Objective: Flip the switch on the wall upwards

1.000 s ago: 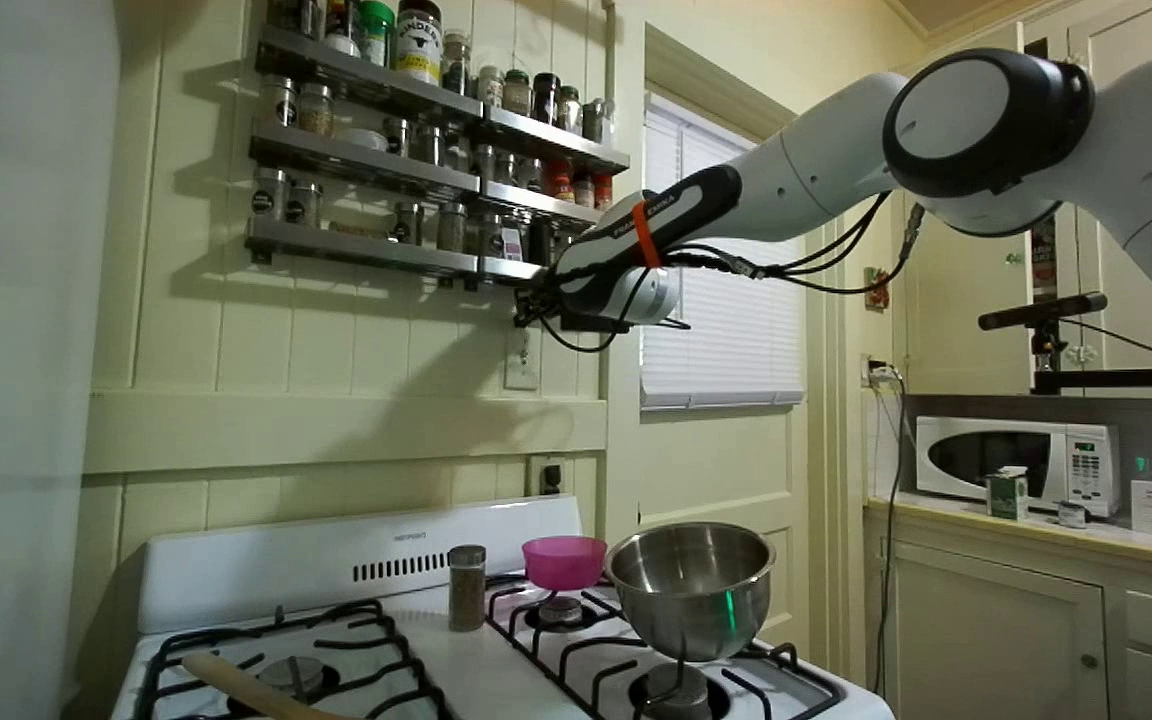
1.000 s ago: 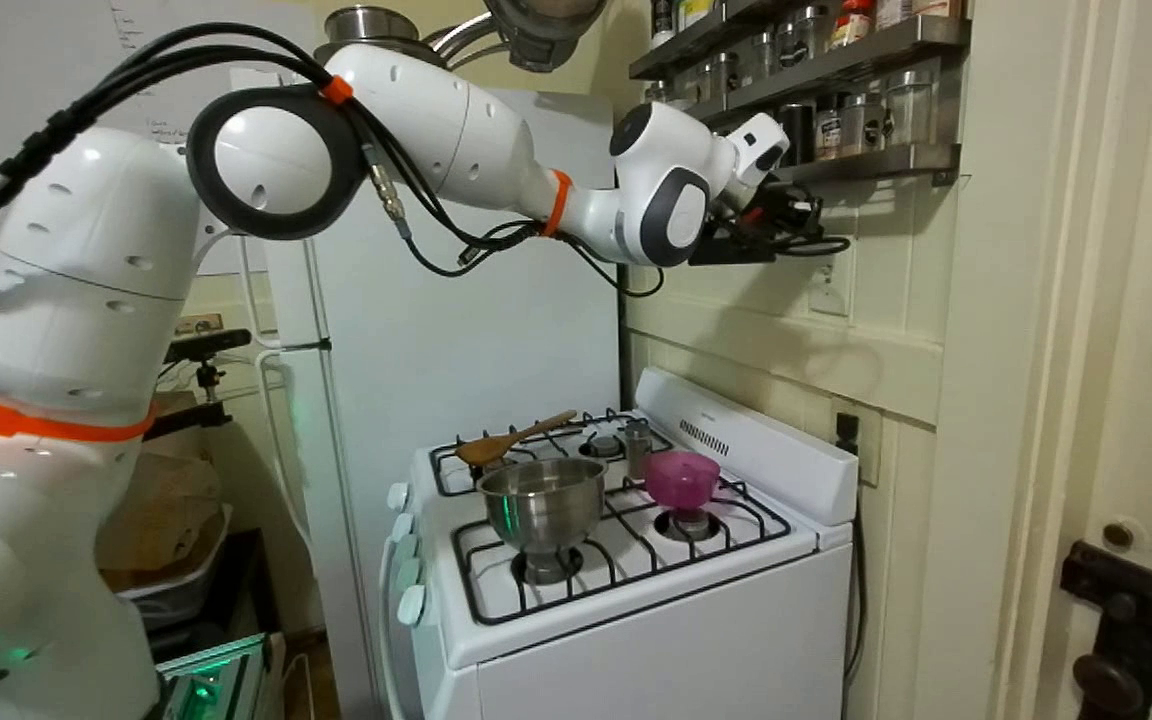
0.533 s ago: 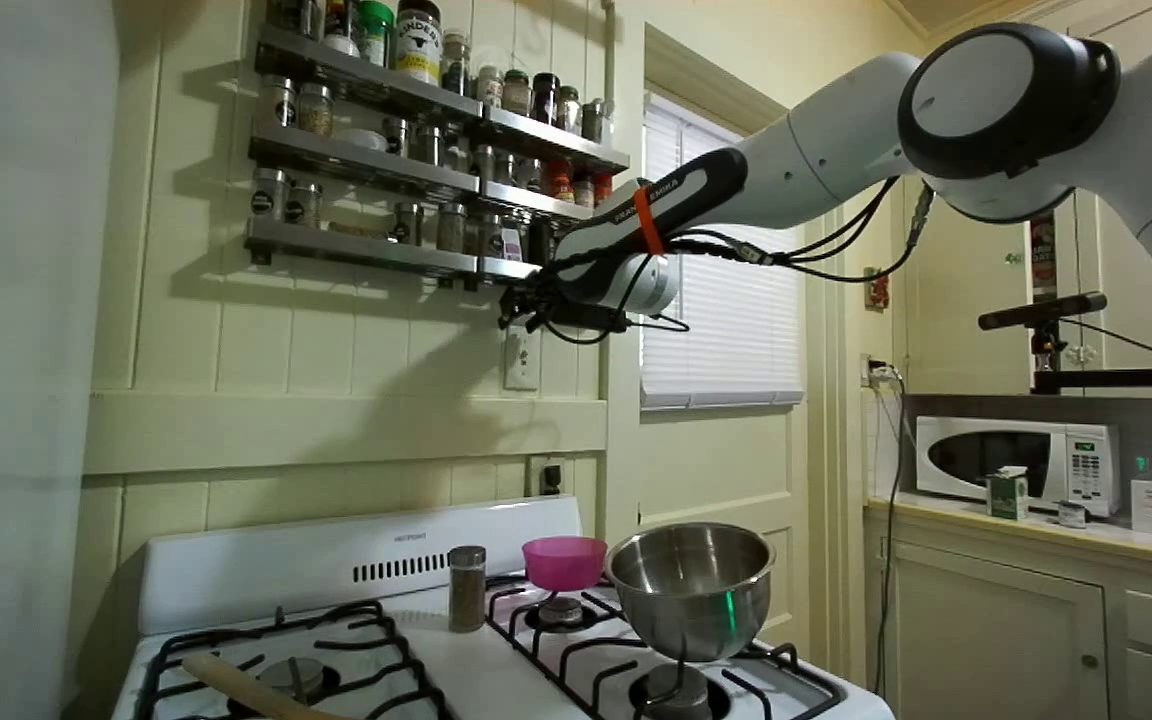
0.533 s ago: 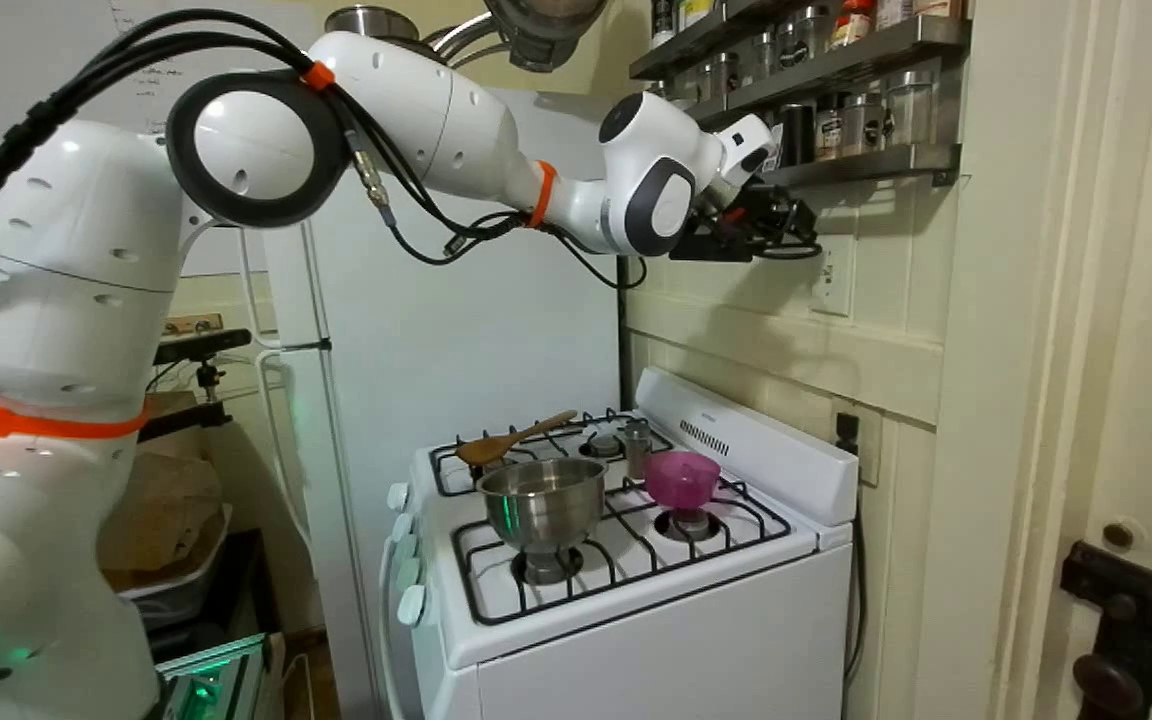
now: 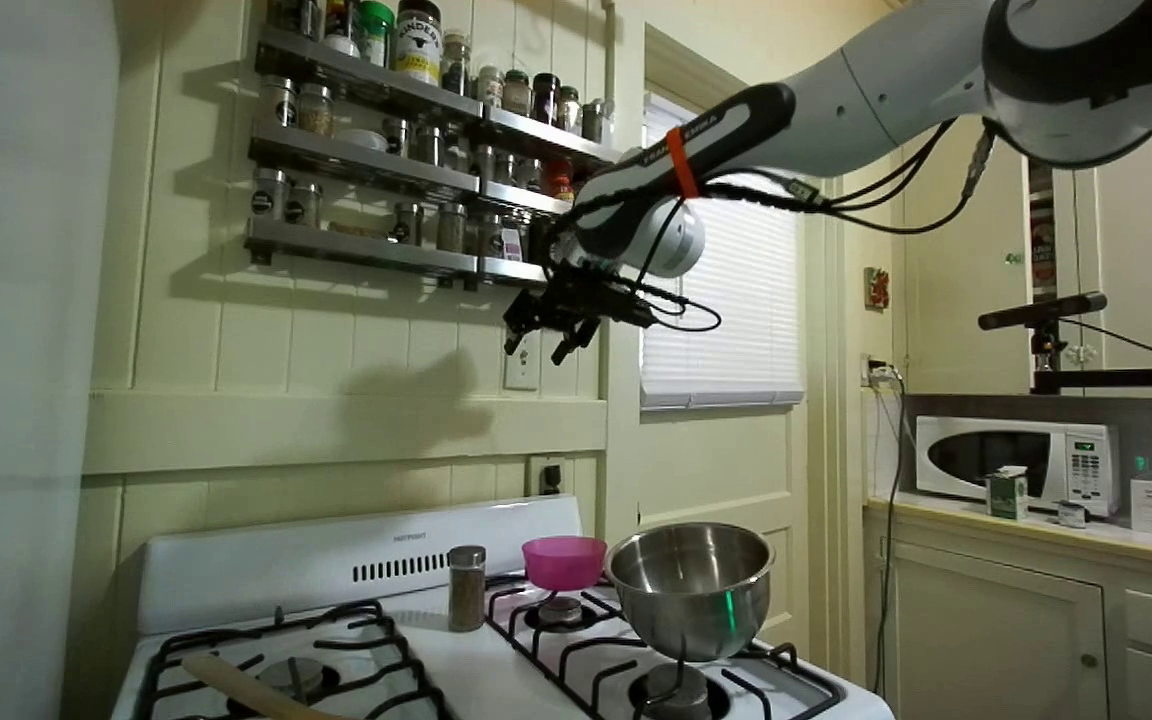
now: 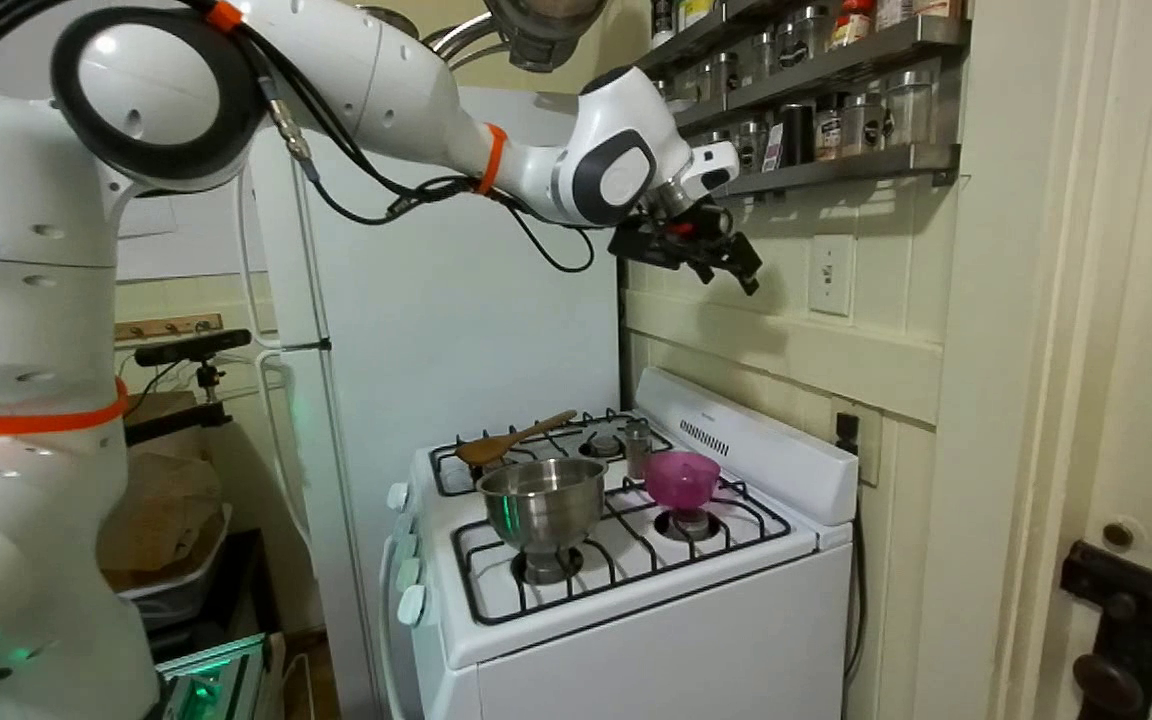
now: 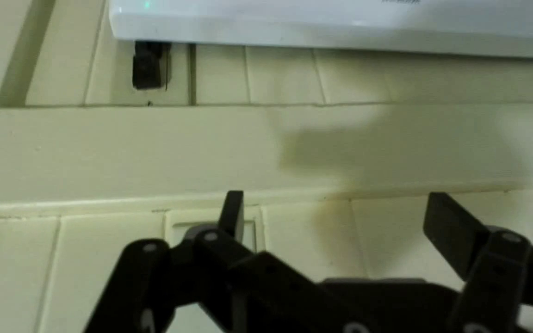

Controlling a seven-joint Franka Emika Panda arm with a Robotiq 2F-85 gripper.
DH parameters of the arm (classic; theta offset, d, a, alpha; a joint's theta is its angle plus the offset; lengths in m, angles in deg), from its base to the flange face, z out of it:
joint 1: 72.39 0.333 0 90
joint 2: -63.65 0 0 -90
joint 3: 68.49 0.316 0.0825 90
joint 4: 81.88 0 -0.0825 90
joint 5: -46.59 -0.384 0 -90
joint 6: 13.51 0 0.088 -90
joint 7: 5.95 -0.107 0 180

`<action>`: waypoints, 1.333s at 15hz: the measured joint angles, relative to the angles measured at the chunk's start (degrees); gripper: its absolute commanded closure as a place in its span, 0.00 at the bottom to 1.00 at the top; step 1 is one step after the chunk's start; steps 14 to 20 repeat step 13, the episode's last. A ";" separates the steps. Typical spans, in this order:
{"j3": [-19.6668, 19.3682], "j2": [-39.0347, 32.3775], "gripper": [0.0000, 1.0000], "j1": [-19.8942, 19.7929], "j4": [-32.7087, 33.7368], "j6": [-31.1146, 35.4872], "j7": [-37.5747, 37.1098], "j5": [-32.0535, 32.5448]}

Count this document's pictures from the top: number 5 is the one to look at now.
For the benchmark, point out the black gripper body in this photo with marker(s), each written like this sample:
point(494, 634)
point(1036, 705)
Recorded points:
point(590, 300)

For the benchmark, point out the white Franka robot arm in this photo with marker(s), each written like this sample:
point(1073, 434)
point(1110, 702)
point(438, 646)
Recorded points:
point(868, 93)

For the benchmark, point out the red spice jar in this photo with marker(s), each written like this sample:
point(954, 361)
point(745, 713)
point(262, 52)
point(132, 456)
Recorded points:
point(559, 176)

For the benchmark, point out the white window blind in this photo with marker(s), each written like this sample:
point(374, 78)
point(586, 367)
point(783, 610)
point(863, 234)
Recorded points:
point(750, 345)

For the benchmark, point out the metal spice rack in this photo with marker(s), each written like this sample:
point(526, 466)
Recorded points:
point(362, 245)

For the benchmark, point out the cream panel door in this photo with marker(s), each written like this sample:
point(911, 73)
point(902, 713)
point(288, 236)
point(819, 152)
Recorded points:
point(723, 466)

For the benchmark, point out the dark spice jar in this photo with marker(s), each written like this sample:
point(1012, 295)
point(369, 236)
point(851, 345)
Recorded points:
point(547, 99)

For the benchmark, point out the small glass spice jar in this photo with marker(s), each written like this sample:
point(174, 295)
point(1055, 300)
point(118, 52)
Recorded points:
point(313, 111)
point(519, 93)

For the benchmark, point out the pink plastic bowl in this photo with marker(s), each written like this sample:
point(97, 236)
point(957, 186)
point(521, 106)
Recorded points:
point(561, 562)

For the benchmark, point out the metal lidded spice shaker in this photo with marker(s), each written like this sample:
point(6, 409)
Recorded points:
point(466, 595)

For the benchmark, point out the stainless steel pot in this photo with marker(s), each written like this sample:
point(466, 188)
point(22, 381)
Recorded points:
point(688, 586)

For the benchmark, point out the large jar with white label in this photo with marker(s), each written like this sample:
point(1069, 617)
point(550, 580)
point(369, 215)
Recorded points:
point(417, 45)

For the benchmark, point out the black stove grate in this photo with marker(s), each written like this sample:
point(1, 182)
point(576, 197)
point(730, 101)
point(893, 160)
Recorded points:
point(376, 638)
point(576, 654)

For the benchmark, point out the green lidded jar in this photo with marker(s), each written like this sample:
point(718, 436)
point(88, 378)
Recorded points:
point(374, 29)

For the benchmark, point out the white gas stove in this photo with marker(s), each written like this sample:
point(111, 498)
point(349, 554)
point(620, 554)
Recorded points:
point(269, 567)

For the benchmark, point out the wooden spoon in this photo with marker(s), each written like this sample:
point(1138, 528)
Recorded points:
point(239, 680)

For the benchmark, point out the small green carton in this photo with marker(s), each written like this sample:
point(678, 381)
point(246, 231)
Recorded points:
point(1010, 492)

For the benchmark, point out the white refrigerator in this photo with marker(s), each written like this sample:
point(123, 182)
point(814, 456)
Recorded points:
point(16, 361)

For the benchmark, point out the white microwave oven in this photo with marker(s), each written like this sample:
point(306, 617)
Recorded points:
point(1069, 461)

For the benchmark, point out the cream kitchen cabinet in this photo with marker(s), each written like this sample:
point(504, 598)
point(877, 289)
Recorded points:
point(1002, 624)

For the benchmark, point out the small tin can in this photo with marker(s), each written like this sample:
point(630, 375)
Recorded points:
point(1073, 514)

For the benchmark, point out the cream wall switch plate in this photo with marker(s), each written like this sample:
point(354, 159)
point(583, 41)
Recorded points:
point(528, 378)

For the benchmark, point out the wall outlet with black plug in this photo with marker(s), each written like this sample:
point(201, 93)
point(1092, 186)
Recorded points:
point(550, 476)

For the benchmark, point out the red wall sticker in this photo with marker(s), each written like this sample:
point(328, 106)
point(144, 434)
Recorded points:
point(877, 289)

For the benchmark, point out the outlet beside door frame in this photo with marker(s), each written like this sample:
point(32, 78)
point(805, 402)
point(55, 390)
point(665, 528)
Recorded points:
point(882, 371)

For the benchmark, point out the black camera on tripod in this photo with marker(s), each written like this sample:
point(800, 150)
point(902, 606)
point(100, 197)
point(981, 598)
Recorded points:
point(1042, 314)

